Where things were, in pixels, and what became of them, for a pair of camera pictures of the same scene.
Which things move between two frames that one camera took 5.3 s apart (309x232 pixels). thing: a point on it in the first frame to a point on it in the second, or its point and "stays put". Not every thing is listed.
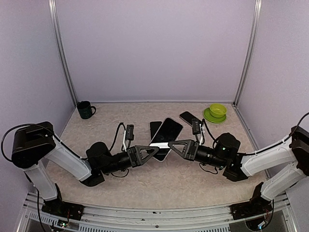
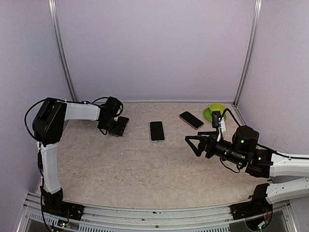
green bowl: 217,110 stays put
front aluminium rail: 34,219 stays put
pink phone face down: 169,132 to 118,130
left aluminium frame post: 53,16 stays put
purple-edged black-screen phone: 188,117 stays put
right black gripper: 186,153 to 211,140
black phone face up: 154,126 stays put
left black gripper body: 132,153 to 107,125
